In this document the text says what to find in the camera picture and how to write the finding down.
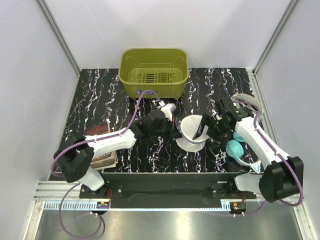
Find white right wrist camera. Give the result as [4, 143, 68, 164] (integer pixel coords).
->
[213, 113, 223, 121]

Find olive green plastic basket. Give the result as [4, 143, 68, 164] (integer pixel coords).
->
[118, 48, 189, 99]

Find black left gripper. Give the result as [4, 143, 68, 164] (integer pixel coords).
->
[149, 117, 183, 141]

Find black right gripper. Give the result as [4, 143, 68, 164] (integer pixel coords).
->
[192, 113, 232, 150]

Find dark orange paperback book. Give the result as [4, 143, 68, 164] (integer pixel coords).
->
[84, 121, 119, 169]

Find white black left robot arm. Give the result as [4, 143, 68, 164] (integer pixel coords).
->
[53, 103, 182, 198]

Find white slotted cable duct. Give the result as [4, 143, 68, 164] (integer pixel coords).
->
[44, 200, 110, 211]

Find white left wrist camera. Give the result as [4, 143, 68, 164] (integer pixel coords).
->
[159, 100, 177, 121]

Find white mesh laundry bag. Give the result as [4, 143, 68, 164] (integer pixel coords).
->
[175, 114, 209, 153]

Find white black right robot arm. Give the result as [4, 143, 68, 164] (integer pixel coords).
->
[193, 97, 304, 207]

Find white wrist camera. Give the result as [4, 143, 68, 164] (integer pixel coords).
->
[159, 100, 177, 121]
[213, 113, 223, 121]

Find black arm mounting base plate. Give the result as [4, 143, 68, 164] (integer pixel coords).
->
[79, 172, 257, 212]

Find teal cat-ear headphones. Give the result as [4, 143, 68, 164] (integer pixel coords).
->
[225, 131, 261, 174]

